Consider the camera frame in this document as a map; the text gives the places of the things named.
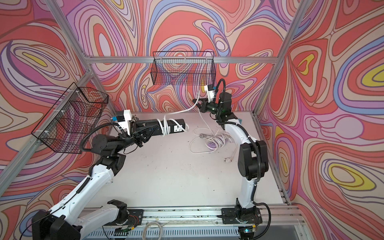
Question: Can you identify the purple power strip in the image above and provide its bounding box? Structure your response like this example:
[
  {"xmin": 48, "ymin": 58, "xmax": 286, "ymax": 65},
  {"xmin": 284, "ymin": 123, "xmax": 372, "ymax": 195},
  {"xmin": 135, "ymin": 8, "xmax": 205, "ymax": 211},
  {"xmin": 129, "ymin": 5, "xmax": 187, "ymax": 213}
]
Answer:
[{"xmin": 206, "ymin": 139, "xmax": 219, "ymax": 151}]

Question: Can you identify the black power strip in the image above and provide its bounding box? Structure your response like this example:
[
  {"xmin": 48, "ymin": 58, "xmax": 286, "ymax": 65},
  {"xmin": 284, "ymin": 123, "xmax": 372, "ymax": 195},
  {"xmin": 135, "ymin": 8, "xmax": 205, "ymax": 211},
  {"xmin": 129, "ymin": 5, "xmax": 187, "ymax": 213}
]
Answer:
[{"xmin": 143, "ymin": 91, "xmax": 223, "ymax": 140}]

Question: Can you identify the white coiled cable front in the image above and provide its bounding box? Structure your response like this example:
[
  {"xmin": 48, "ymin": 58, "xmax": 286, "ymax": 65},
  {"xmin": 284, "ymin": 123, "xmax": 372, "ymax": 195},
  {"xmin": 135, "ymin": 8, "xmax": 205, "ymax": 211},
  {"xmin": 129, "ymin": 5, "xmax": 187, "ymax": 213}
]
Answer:
[{"xmin": 141, "ymin": 221, "xmax": 164, "ymax": 240}]

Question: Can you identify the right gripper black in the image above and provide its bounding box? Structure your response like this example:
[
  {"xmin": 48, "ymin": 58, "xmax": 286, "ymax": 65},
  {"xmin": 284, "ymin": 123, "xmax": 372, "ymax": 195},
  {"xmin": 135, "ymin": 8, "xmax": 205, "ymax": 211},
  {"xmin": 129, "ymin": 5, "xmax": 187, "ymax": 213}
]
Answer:
[{"xmin": 192, "ymin": 97, "xmax": 223, "ymax": 115}]

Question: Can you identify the black wire basket back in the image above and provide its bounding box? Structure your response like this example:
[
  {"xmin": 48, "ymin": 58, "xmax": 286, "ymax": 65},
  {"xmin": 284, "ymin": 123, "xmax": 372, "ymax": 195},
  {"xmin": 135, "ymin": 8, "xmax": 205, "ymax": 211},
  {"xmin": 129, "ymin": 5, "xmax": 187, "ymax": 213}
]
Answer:
[{"xmin": 151, "ymin": 51, "xmax": 216, "ymax": 86}]

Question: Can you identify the black wire basket left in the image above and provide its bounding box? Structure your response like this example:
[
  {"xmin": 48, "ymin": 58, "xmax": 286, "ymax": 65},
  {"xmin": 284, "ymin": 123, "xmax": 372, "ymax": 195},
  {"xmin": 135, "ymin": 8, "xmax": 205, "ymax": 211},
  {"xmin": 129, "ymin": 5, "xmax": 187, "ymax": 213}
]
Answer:
[{"xmin": 31, "ymin": 83, "xmax": 109, "ymax": 154}]

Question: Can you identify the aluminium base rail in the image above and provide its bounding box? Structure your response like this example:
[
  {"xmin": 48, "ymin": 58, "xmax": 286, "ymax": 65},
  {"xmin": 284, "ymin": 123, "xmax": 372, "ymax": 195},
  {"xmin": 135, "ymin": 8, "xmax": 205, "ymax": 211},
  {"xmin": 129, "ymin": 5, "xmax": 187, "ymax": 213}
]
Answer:
[{"xmin": 80, "ymin": 206, "xmax": 313, "ymax": 240}]

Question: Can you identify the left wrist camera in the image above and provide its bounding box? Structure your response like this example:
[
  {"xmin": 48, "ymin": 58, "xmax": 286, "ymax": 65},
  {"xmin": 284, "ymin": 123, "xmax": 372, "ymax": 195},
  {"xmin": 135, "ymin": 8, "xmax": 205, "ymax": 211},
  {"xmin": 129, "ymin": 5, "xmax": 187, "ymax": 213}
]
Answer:
[{"xmin": 112, "ymin": 110, "xmax": 132, "ymax": 135}]

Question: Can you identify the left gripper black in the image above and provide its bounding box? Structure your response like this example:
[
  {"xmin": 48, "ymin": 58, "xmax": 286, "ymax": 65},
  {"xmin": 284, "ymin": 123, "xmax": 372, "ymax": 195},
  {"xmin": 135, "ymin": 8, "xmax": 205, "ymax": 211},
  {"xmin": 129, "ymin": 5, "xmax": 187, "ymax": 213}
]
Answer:
[{"xmin": 112, "ymin": 123, "xmax": 157, "ymax": 156}]

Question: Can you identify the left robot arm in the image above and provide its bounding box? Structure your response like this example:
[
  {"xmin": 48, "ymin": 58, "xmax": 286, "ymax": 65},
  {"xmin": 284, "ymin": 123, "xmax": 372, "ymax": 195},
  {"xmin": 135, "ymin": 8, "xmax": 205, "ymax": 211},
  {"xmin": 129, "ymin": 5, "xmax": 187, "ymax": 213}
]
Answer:
[{"xmin": 26, "ymin": 120, "xmax": 168, "ymax": 240}]

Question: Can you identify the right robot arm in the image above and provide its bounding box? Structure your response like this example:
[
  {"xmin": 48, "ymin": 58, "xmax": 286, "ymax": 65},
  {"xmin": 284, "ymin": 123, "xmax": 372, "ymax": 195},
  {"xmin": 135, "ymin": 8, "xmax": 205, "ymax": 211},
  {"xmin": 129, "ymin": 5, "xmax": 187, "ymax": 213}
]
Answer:
[{"xmin": 193, "ymin": 79, "xmax": 272, "ymax": 239}]

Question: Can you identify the black wire basket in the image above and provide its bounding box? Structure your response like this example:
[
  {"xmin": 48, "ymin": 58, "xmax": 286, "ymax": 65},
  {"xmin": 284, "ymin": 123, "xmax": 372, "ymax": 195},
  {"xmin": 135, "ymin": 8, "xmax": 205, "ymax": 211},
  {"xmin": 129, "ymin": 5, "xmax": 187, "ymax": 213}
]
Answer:
[
  {"xmin": 151, "ymin": 51, "xmax": 216, "ymax": 86},
  {"xmin": 31, "ymin": 83, "xmax": 109, "ymax": 154}
]

